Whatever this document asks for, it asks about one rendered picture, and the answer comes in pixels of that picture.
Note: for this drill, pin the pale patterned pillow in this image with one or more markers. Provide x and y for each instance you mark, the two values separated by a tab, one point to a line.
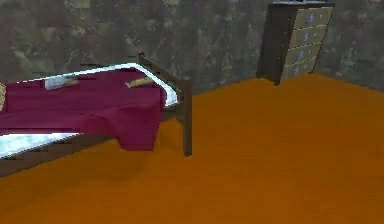
2	95

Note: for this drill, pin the grey flat book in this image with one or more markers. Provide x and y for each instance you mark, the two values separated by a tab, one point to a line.
60	81

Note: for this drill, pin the dark chest of drawers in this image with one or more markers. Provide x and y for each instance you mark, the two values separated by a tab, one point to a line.
293	40

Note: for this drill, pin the tan flat book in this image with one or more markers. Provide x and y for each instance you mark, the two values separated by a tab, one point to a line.
140	82

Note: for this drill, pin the dark wooden bed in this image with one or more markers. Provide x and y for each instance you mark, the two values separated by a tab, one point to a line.
187	110

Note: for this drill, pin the crimson bed blanket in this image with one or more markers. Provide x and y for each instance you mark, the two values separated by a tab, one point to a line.
100	106

